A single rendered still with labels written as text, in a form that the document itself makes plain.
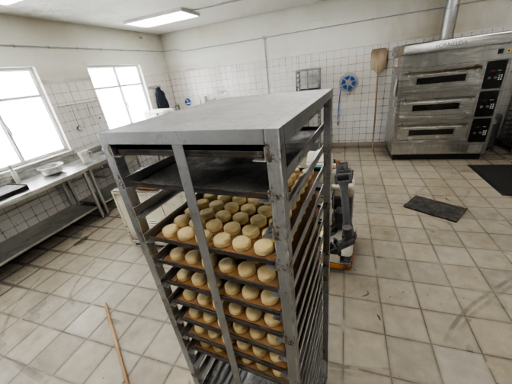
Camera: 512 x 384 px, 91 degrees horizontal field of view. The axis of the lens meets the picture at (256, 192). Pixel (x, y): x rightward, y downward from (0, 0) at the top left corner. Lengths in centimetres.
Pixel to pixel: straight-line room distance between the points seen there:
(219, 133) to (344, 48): 589
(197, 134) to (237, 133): 9
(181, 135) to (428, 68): 513
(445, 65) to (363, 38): 169
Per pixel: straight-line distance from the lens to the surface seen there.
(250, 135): 47
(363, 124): 648
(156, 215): 318
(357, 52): 632
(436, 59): 549
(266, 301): 77
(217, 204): 88
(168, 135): 58
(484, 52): 569
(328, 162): 110
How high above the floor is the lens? 191
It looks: 26 degrees down
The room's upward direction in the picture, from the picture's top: 7 degrees counter-clockwise
